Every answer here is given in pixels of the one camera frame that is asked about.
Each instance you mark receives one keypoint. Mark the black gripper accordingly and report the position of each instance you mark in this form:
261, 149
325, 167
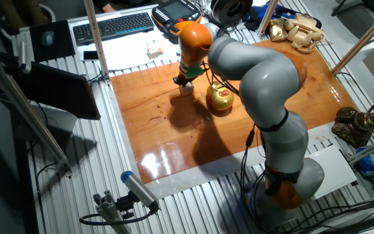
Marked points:
183, 79

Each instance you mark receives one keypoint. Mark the pale wooden cube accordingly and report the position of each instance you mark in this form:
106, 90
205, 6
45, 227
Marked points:
187, 90

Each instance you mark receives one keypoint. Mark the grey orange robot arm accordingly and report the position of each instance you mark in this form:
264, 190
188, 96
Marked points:
265, 84

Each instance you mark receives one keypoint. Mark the white rounded object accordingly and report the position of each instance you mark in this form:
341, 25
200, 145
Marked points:
202, 19

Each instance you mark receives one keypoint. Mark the person's bare hand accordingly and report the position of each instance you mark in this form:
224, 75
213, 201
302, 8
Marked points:
108, 7

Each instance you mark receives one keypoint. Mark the small wooden block piece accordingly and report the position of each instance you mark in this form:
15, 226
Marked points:
160, 51

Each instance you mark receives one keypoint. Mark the pale wooden block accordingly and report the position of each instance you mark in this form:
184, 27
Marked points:
152, 53

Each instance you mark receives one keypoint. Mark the golden piggy bank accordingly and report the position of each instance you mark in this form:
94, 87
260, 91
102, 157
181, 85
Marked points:
220, 97

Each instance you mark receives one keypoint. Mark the orange wooden board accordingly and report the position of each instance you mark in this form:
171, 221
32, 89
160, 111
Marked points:
151, 136

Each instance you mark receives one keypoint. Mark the orange black teach pendant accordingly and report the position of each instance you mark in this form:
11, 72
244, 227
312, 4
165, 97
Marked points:
174, 9

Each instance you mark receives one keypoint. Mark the black round spool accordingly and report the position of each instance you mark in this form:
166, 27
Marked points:
230, 13

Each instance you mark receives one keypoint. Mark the black keyboard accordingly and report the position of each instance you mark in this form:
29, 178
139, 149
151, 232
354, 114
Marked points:
114, 27

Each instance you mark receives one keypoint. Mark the blue cloth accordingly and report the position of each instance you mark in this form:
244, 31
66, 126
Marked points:
255, 16

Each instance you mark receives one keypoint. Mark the gold foil bag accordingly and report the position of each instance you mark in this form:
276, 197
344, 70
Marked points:
277, 30

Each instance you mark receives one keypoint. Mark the black flat monitor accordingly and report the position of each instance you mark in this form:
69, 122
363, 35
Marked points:
57, 91

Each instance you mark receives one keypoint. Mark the black mouse pad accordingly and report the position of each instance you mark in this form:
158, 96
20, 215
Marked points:
57, 48

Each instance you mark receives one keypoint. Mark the beige vintage telephone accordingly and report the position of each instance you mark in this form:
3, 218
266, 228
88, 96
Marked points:
304, 31

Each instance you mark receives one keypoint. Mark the grey monitor stand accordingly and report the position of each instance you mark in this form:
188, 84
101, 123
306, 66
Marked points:
50, 125

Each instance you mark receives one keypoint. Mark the grey computer mouse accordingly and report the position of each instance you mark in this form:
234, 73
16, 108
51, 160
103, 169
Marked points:
47, 38

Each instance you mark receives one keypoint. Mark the silver cylinder device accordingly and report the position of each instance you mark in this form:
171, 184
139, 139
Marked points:
24, 57

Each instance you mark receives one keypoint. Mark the aluminium diagonal bar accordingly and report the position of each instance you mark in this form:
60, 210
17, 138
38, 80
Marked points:
21, 107

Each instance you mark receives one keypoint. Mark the white flat plate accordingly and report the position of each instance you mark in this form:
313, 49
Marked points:
336, 172

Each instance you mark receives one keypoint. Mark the blue plastic packet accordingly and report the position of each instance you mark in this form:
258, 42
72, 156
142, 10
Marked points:
370, 162

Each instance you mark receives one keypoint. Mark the green wrist bracket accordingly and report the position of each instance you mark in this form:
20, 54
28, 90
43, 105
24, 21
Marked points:
194, 72

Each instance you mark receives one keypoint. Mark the tan frame pole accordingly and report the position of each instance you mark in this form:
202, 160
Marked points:
365, 37
96, 39
266, 16

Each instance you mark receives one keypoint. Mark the grey depth camera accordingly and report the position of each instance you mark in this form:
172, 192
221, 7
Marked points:
138, 188

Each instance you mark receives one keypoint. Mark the aluminium camera mount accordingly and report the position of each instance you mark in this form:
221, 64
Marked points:
109, 211

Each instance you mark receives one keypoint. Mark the aluminium frame bar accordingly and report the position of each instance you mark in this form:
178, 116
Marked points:
372, 148

